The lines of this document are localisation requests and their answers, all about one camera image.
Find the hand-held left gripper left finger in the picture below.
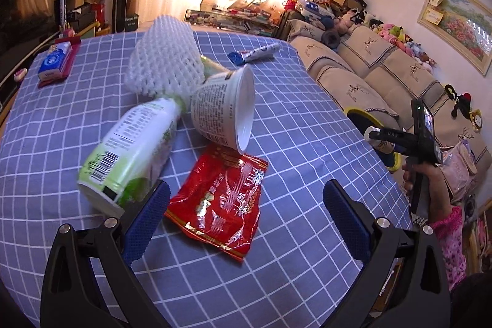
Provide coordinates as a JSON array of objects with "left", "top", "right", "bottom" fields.
[{"left": 40, "top": 180, "right": 172, "bottom": 328}]

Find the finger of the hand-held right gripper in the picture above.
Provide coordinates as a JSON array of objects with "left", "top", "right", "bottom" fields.
[
  {"left": 379, "top": 128, "right": 418, "bottom": 142},
  {"left": 392, "top": 141, "right": 418, "bottom": 156}
]

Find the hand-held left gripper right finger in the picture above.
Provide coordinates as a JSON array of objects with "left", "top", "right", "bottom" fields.
[{"left": 323, "top": 180, "right": 452, "bottom": 328}]

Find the white bottle with pink label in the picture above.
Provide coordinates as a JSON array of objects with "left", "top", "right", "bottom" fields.
[{"left": 365, "top": 126, "right": 395, "bottom": 156}]

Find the yellow rimmed trash bin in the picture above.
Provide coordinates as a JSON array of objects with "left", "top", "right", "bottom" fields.
[{"left": 344, "top": 107, "right": 402, "bottom": 174}]

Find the green white plastic bottle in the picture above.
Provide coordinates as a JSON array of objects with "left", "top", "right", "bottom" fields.
[{"left": 77, "top": 97, "right": 181, "bottom": 218}]

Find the red snack packet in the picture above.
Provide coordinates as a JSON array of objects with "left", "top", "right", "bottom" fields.
[{"left": 165, "top": 144, "right": 270, "bottom": 263}]

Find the white paper cup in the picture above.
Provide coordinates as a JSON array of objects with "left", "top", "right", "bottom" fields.
[{"left": 190, "top": 64, "right": 256, "bottom": 156}]

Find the toothpaste tube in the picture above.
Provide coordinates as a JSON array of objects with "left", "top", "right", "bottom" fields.
[{"left": 228, "top": 43, "right": 280, "bottom": 64}]

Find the white foam fruit net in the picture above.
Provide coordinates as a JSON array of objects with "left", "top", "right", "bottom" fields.
[{"left": 125, "top": 16, "right": 206, "bottom": 100}]

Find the person's right forearm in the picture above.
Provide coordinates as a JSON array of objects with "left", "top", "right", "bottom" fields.
[{"left": 427, "top": 206, "right": 467, "bottom": 294}]

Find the person's right hand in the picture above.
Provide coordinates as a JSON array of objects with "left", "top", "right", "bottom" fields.
[{"left": 402, "top": 161, "right": 454, "bottom": 225}]

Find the pink bag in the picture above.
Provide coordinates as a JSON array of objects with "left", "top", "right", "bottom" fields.
[{"left": 438, "top": 141, "right": 479, "bottom": 204}]

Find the black red plush toy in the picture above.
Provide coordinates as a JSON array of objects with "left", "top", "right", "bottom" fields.
[{"left": 445, "top": 84, "right": 473, "bottom": 118}]

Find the beige sofa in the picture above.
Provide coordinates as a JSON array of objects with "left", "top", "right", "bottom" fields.
[{"left": 286, "top": 18, "right": 489, "bottom": 198}]

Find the blue checked tablecloth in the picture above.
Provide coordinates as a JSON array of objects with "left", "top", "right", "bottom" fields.
[{"left": 0, "top": 29, "right": 414, "bottom": 328}]

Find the row of plush toys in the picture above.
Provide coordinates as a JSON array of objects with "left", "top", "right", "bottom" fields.
[{"left": 334, "top": 9, "right": 439, "bottom": 69}]

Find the framed flower picture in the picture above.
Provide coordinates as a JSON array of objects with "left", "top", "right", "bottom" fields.
[{"left": 417, "top": 0, "right": 492, "bottom": 77}]

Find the star print storage case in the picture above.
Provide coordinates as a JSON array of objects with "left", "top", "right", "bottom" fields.
[{"left": 296, "top": 0, "right": 331, "bottom": 19}]

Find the pale green plastic bag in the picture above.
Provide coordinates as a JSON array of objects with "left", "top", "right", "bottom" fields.
[{"left": 200, "top": 56, "right": 231, "bottom": 81}]

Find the red notebook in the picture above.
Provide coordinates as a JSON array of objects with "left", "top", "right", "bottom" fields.
[{"left": 38, "top": 36, "right": 81, "bottom": 88}]

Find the blue tissue pack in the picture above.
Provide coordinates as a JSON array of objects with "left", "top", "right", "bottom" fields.
[{"left": 38, "top": 41, "right": 73, "bottom": 81}]

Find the glass coffee table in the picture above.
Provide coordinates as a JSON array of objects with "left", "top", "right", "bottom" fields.
[{"left": 184, "top": 3, "right": 285, "bottom": 34}]

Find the black printed box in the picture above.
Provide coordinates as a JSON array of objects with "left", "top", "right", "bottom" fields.
[{"left": 124, "top": 11, "right": 140, "bottom": 32}]

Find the red box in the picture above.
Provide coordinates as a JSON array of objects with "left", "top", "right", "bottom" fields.
[{"left": 90, "top": 3, "right": 106, "bottom": 27}]

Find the black tall box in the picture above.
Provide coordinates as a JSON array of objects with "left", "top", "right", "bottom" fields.
[{"left": 54, "top": 0, "right": 68, "bottom": 30}]

